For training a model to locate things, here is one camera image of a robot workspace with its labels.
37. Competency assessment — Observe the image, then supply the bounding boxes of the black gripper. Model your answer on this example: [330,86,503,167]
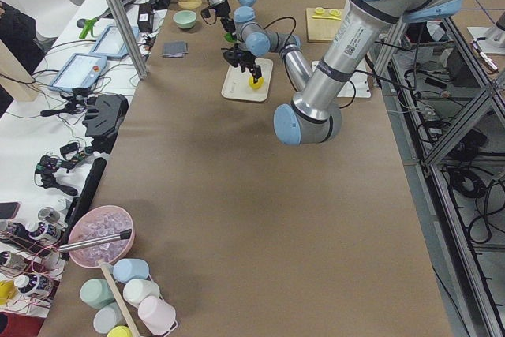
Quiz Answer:
[201,1,236,36]
[223,46,262,84]

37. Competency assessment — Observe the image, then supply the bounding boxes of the green lime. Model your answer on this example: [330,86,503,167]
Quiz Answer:
[224,32,236,43]

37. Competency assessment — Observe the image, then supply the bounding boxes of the white rabbit tray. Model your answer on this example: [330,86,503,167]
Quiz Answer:
[221,58,273,103]

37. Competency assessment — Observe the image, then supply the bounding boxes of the mint green bowl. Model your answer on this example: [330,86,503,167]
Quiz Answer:
[173,10,197,30]

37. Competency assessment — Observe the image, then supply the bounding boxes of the grey folded cloth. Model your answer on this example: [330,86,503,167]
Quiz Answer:
[162,40,188,58]

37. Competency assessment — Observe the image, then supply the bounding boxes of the wooden cutting board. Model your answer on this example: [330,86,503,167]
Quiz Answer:
[305,8,344,43]

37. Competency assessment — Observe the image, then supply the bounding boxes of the yellow lemon slices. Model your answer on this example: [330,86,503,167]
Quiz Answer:
[311,7,342,21]

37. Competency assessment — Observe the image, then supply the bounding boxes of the teach pendant tablet far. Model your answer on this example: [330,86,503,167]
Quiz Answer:
[90,25,128,59]

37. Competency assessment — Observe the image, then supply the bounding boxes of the teach pendant tablet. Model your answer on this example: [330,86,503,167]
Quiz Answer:
[90,25,128,59]
[48,53,107,92]

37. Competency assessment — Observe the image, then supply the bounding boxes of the black controller device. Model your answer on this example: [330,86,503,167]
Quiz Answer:
[82,94,129,154]

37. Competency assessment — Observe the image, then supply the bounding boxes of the teach pendant tablet near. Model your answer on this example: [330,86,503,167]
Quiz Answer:
[48,53,107,92]

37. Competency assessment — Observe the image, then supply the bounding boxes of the pink bowl with ice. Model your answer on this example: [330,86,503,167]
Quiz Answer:
[69,205,135,268]

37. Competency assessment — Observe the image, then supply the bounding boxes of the blue plastic cup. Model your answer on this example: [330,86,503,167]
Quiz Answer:
[113,258,150,283]

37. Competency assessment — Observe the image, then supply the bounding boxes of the white plastic cup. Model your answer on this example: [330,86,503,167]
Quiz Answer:
[122,279,160,308]

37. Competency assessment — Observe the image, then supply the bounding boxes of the wooden cup rack stick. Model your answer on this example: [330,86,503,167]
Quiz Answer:
[99,260,140,337]

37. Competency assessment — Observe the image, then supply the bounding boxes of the pink plastic cup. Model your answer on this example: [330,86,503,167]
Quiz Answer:
[137,295,178,336]

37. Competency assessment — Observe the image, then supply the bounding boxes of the green plastic cup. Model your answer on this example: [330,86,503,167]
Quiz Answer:
[80,279,115,310]

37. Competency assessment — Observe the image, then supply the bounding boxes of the grey plastic cup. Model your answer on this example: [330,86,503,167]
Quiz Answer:
[93,302,126,335]

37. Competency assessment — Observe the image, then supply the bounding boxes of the yellow plastic cup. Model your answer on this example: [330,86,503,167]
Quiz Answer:
[107,325,133,337]

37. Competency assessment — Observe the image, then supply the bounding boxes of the aluminium frame post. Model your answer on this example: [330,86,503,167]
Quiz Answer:
[106,0,148,80]

